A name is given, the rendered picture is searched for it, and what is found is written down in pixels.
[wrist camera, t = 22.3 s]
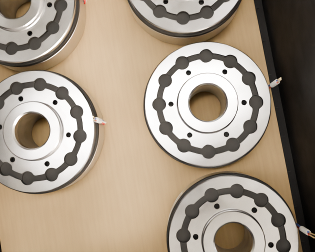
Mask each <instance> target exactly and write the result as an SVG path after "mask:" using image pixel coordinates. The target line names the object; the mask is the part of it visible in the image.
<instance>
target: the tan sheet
mask: <svg viewBox="0 0 315 252"><path fill-rule="evenodd" d="M85 7H86V22H85V28H84V32H83V35H82V37H81V39H80V41H79V43H78V45H77V46H76V48H75V49H74V51H73V52H72V53H71V54H70V55H69V56H68V57H67V58H66V59H65V60H63V61H62V62H61V63H59V64H57V65H55V66H53V67H51V68H49V69H46V70H45V71H52V72H56V73H59V74H62V75H64V76H66V77H68V78H70V79H71V80H73V81H74V82H76V83H77V84H79V85H80V86H82V87H83V88H84V89H86V90H87V91H88V92H89V93H90V94H91V96H92V97H93V98H94V100H95V101H96V103H97V105H98V107H99V109H100V111H101V114H102V117H103V120H104V121H105V122H106V123H105V125H104V142H103V147H102V150H101V153H100V156H99V158H98V160H97V162H96V163H95V165H94V166H93V168H92V169H91V170H90V171H89V173H88V174H87V175H86V176H84V177H83V178H82V179H81V180H79V181H78V182H76V183H74V184H73V185H70V186H68V187H66V188H63V189H60V190H57V191H54V192H50V193H44V194H28V193H23V192H19V191H16V190H13V189H11V188H8V187H6V186H4V185H3V184H1V183H0V245H1V252H168V249H167V226H168V219H169V215H170V212H171V209H172V206H173V204H174V202H175V200H176V199H177V197H178V196H179V194H180V193H181V192H182V191H183V190H184V189H185V188H186V187H187V186H188V185H189V184H190V183H192V182H193V181H195V180H196V179H198V178H200V177H202V176H204V175H207V174H210V173H215V172H222V171H231V172H238V173H243V174H246V175H249V176H252V177H254V178H257V179H259V180H261V181H263V182H265V183H266V184H268V185H269V186H271V187H272V188H273V189H275V190H276V191H277V192H278V193H279V194H280V195H281V196H282V198H283V199H284V200H285V202H286V203H287V205H288V206H289V208H290V210H291V212H292V214H293V216H294V219H295V222H296V223H297V219H296V214H295V209H294V203H293V198H292V193H291V188H290V183H289V178H288V173H287V167H286V162H285V157H284V152H283V147H282V142H281V137H280V132H279V126H278V121H277V116H276V111H275V106H274V101H273V96H272V90H271V88H270V89H269V91H270V97H271V113H270V119H269V123H268V126H267V129H266V131H265V133H264V135H263V137H262V139H261V140H260V142H259V143H258V144H257V145H256V147H255V148H254V149H253V150H252V151H251V152H250V153H248V154H247V155H246V156H245V157H243V158H241V159H240V160H238V161H236V162H234V163H231V164H229V165H226V166H222V167H216V168H198V167H193V166H189V165H186V164H183V163H181V162H179V161H177V160H175V159H173V158H172V157H170V156H169V155H167V154H166V153H165V152H164V151H163V150H162V149H161V148H160V147H159V146H158V145H157V143H156V142H155V141H154V139H153V138H152V136H151V134H150V132H149V130H148V127H147V124H146V121H145V116H144V94H145V89H146V86H147V83H148V80H149V78H150V76H151V74H152V73H153V71H154V69H155V68H156V67H157V65H158V64H159V63H160V62H161V61H162V60H163V59H164V58H165V57H166V56H168V55H169V54H170V53H172V52H173V51H175V50H177V49H179V48H181V47H184V46H186V45H176V44H170V43H166V42H163V41H161V40H158V39H156V38H154V37H153V36H151V35H150V34H148V33H147V32H146V31H145V30H144V29H143V28H142V27H141V26H140V25H139V24H138V22H137V21H136V19H135V18H134V16H133V14H132V12H131V9H130V6H129V3H128V0H87V2H86V3H85ZM205 42H217V43H222V44H226V45H229V46H232V47H234V48H236V49H238V50H240V51H242V52H243V53H245V54H246V55H247V56H249V57H250V58H251V59H252V60H253V61H254V62H255V63H256V64H257V66H258V67H259V68H260V70H261V71H262V73H263V75H264V77H265V79H266V81H267V84H268V85H269V84H270V80H269V75H268V70H267V65H266V60H265V55H264V49H263V44H262V39H261V34H260V29H259V24H258V19H257V13H256V8H255V3H254V0H241V3H240V5H239V7H238V10H237V12H236V14H235V16H234V17H233V19H232V20H231V22H230V23H229V24H228V26H227V27H226V28H225V29H224V30H222V31H221V32H220V33H219V34H217V35H216V36H214V37H212V38H211V39H209V40H206V41H205ZM17 73H21V72H20V71H15V70H12V69H9V68H7V67H4V66H2V65H0V82H1V81H3V80H4V79H6V78H8V77H10V76H12V75H15V74H17ZM189 107H190V110H191V112H192V113H193V115H194V116H195V117H197V118H198V119H200V120H202V121H213V120H216V119H217V118H218V117H219V115H220V112H221V104H220V101H219V99H218V98H217V97H216V96H215V95H214V94H212V93H210V92H207V91H202V92H199V93H196V94H195V95H194V96H193V97H192V98H191V99H190V101H189ZM49 134H50V127H49V124H48V122H47V120H46V119H45V118H44V117H43V118H41V119H39V120H38V121H37V122H36V123H35V124H34V126H33V128H32V138H33V141H34V142H35V143H36V144H37V145H38V146H39V147H40V146H42V145H43V144H44V143H45V142H46V141H47V139H48V137H49ZM244 235H245V229H244V226H243V225H241V224H239V223H228V224H225V225H224V226H222V227H221V228H220V229H219V230H218V232H217V233H216V236H215V241H214V242H215V244H217V245H218V246H219V247H221V248H224V249H232V248H235V247H237V246H238V245H239V244H240V243H241V242H242V240H243V238H244Z"/></svg>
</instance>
